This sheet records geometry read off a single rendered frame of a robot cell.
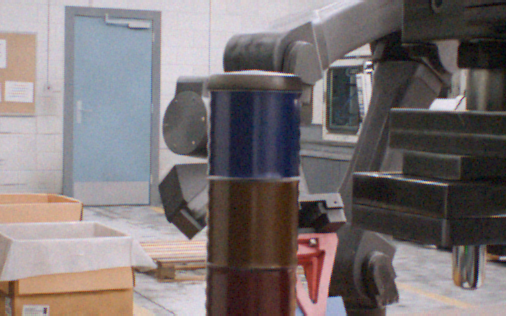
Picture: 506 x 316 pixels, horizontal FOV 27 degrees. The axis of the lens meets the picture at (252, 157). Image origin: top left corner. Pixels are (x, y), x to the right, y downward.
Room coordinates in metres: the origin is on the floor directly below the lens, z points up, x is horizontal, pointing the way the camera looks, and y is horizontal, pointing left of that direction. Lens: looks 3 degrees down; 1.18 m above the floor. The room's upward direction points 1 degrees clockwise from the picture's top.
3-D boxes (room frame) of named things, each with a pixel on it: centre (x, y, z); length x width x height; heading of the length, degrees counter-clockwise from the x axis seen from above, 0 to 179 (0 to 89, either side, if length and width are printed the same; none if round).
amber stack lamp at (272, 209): (0.42, 0.00, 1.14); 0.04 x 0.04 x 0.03
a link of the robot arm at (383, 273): (1.09, -0.11, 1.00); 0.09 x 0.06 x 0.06; 47
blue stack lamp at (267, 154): (0.42, 0.00, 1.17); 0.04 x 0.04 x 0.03
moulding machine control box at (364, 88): (9.59, -1.04, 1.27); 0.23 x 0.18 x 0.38; 114
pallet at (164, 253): (7.50, 0.26, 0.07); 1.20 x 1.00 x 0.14; 116
